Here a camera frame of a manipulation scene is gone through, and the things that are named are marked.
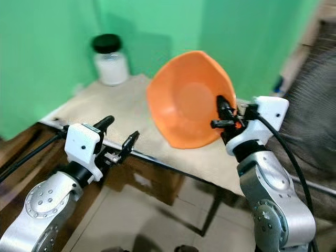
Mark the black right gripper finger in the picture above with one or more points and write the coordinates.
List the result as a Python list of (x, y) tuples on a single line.
[(225, 108)]

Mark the orange plastic bowl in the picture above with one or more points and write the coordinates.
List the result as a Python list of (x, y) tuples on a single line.
[(184, 102)]

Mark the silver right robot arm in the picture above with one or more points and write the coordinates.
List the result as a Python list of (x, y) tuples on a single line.
[(268, 184)]

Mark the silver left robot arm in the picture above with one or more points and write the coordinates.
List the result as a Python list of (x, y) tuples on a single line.
[(50, 202)]

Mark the beige tablecloth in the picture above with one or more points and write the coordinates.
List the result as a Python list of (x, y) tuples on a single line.
[(115, 105)]

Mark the brown cardboard box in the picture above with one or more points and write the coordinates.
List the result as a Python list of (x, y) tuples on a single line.
[(147, 181)]

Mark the glass jar with black lid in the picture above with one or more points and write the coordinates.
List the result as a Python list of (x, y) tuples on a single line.
[(111, 67)]

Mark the dark grey standing fan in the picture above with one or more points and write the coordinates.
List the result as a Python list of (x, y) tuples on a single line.
[(312, 115)]

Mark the brown wooden bench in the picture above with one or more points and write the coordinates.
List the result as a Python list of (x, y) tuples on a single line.
[(14, 147)]

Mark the black right robot foot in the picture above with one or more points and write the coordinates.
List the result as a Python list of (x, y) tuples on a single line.
[(186, 248)]

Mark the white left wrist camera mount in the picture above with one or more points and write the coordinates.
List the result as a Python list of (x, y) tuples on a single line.
[(83, 142)]

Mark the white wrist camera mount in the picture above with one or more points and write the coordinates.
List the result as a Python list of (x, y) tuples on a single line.
[(83, 142), (268, 113)]

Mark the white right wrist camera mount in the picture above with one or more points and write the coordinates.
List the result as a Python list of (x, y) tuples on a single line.
[(268, 113)]

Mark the black metal table frame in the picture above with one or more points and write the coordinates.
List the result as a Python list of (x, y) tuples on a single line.
[(210, 212)]

